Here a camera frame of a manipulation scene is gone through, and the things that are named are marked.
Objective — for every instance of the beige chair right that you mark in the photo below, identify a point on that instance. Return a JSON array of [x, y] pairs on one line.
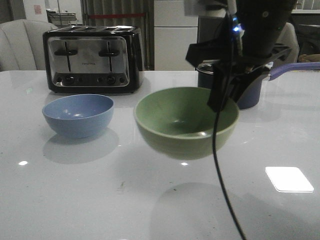
[[288, 38]]

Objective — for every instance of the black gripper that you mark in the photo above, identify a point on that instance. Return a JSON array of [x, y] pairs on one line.
[[250, 67]]

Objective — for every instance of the dark blue saucepan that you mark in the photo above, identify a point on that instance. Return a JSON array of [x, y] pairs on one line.
[[251, 95]]

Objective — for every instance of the beige chair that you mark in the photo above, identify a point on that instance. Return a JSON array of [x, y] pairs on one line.
[[21, 45], [288, 38]]

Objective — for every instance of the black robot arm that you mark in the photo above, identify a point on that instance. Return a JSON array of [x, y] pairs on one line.
[[230, 7]]

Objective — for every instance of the black chrome four-slot toaster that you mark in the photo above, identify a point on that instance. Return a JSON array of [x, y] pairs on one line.
[[94, 59]]

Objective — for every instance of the white refrigerator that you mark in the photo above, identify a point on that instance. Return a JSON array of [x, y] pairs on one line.
[[173, 33]]

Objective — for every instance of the grey kitchen counter cabinet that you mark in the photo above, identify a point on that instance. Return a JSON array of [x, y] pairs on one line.
[[307, 25]]

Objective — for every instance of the green bowl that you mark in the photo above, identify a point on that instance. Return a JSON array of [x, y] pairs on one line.
[[179, 123]]

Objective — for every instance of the blue bowl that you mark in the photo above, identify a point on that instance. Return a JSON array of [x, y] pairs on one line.
[[79, 116]]

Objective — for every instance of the beige chair left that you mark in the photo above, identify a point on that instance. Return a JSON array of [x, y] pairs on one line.
[[21, 45]]

